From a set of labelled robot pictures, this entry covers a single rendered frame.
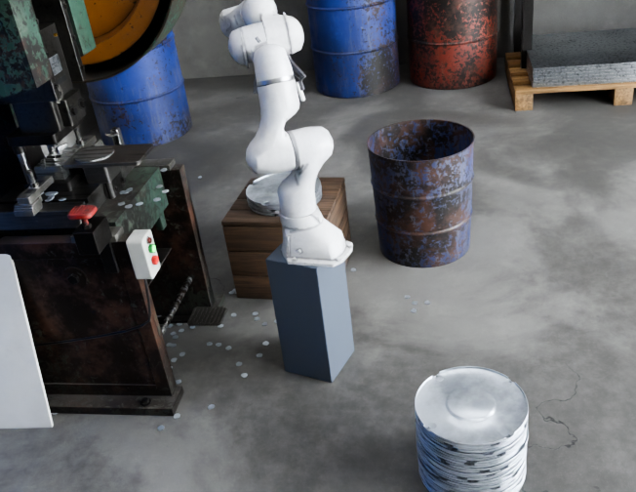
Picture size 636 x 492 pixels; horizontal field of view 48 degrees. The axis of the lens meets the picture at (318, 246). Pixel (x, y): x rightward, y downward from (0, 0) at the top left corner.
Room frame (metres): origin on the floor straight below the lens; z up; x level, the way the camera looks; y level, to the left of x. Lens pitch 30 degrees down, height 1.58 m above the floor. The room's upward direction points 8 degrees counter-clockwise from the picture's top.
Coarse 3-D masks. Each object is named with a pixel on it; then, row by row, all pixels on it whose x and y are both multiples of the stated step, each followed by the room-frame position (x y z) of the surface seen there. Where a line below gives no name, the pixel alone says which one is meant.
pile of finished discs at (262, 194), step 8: (264, 176) 2.62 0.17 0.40; (272, 176) 2.62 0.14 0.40; (280, 176) 2.61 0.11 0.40; (256, 184) 2.57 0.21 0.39; (264, 184) 2.54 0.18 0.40; (272, 184) 2.52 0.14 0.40; (320, 184) 2.47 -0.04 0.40; (248, 192) 2.49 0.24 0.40; (256, 192) 2.48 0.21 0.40; (264, 192) 2.47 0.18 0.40; (272, 192) 2.45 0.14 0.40; (320, 192) 2.46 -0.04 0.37; (248, 200) 2.48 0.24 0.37; (256, 200) 2.42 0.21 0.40; (264, 200) 2.41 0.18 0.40; (272, 200) 2.40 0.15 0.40; (256, 208) 2.40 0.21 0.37; (264, 208) 2.37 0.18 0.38; (272, 208) 2.36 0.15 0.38
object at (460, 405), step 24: (432, 384) 1.47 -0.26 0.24; (456, 384) 1.46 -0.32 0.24; (480, 384) 1.45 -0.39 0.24; (432, 408) 1.38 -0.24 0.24; (456, 408) 1.36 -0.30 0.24; (480, 408) 1.35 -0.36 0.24; (504, 408) 1.35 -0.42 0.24; (528, 408) 1.33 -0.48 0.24; (432, 432) 1.29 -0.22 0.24; (456, 432) 1.29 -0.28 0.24; (480, 432) 1.27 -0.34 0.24
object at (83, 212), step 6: (72, 210) 1.76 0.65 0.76; (78, 210) 1.75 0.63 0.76; (84, 210) 1.75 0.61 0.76; (90, 210) 1.74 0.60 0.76; (96, 210) 1.76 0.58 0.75; (72, 216) 1.73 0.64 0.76; (78, 216) 1.72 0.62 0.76; (84, 216) 1.72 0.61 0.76; (90, 216) 1.73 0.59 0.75; (84, 222) 1.75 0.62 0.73
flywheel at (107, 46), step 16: (96, 0) 2.46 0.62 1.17; (112, 0) 2.45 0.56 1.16; (128, 0) 2.44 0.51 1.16; (144, 0) 2.39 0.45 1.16; (160, 0) 2.39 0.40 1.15; (96, 16) 2.47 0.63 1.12; (112, 16) 2.46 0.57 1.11; (128, 16) 2.44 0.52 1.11; (144, 16) 2.39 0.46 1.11; (160, 16) 2.49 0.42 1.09; (96, 32) 2.47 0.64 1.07; (112, 32) 2.44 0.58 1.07; (128, 32) 2.41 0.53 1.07; (144, 32) 2.42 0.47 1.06; (96, 48) 2.44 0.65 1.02; (112, 48) 2.42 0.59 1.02; (128, 48) 2.41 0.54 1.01
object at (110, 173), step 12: (132, 144) 2.14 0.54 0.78; (144, 144) 2.13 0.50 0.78; (72, 156) 2.11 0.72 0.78; (84, 156) 2.08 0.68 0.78; (96, 156) 2.07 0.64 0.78; (108, 156) 2.07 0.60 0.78; (120, 156) 2.05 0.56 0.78; (132, 156) 2.04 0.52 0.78; (144, 156) 2.04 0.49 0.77; (84, 168) 2.05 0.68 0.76; (96, 168) 2.05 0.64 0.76; (108, 168) 2.06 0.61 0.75; (120, 168) 2.13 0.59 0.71; (96, 180) 2.05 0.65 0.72; (108, 180) 2.04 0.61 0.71; (120, 180) 2.11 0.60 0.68; (108, 192) 2.04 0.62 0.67
